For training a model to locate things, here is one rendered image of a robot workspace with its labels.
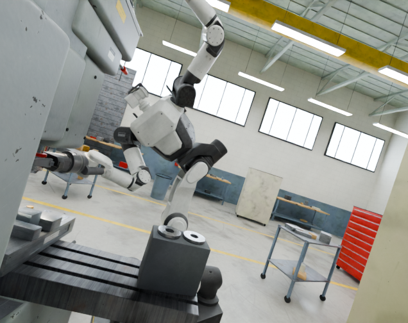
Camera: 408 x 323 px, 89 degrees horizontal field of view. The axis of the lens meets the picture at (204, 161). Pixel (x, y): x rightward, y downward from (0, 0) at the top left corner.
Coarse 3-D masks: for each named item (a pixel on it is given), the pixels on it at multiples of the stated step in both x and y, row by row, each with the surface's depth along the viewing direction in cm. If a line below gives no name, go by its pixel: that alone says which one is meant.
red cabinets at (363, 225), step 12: (360, 216) 443; (372, 216) 420; (348, 228) 459; (360, 228) 435; (372, 228) 413; (348, 240) 452; (360, 240) 427; (372, 240) 406; (348, 252) 443; (360, 252) 421; (336, 264) 462; (348, 264) 434; (360, 264) 414; (360, 276) 407
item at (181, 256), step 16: (160, 240) 72; (176, 240) 75; (192, 240) 76; (144, 256) 77; (160, 256) 72; (176, 256) 74; (192, 256) 75; (144, 272) 71; (160, 272) 73; (176, 272) 74; (192, 272) 75; (144, 288) 72; (160, 288) 73; (176, 288) 75; (192, 288) 76
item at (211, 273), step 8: (208, 272) 131; (216, 272) 134; (208, 280) 128; (216, 280) 131; (200, 288) 127; (208, 288) 128; (216, 288) 131; (200, 296) 130; (208, 296) 129; (216, 296) 135; (200, 304) 126; (208, 304) 126; (216, 304) 130; (200, 312) 120; (208, 312) 122; (216, 312) 124; (112, 320) 101; (200, 320) 114; (208, 320) 118; (216, 320) 123
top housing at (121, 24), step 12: (96, 0) 55; (108, 0) 60; (120, 0) 66; (96, 12) 59; (108, 12) 62; (120, 12) 69; (132, 12) 78; (108, 24) 65; (120, 24) 71; (132, 24) 81; (120, 36) 74; (132, 36) 84; (120, 48) 80; (132, 48) 88
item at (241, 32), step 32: (160, 0) 718; (288, 0) 554; (320, 0) 527; (352, 0) 500; (384, 0) 476; (224, 32) 779; (256, 32) 719; (352, 32) 592; (384, 32) 556; (320, 64) 779; (384, 96) 849
